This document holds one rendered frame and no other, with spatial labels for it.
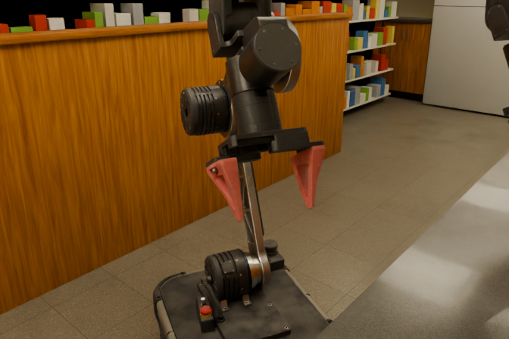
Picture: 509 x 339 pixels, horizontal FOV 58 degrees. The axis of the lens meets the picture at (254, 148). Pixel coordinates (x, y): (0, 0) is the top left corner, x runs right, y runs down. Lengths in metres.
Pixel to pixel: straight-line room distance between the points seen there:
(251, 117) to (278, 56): 0.09
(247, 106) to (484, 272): 0.39
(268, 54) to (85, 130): 1.74
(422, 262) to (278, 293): 1.13
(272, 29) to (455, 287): 0.40
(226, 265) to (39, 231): 0.94
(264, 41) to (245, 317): 1.25
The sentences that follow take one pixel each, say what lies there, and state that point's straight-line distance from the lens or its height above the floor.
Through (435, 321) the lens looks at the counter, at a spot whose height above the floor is 0.94.
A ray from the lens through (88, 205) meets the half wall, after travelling 2.31.
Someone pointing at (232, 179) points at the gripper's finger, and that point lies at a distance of 0.54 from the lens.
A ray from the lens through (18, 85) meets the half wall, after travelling 2.04.
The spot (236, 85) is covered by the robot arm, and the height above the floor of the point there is 1.19.
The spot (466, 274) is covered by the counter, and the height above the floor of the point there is 0.94.
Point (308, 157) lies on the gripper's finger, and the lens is 0.58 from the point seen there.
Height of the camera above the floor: 1.30
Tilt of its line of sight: 19 degrees down
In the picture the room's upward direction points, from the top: straight up
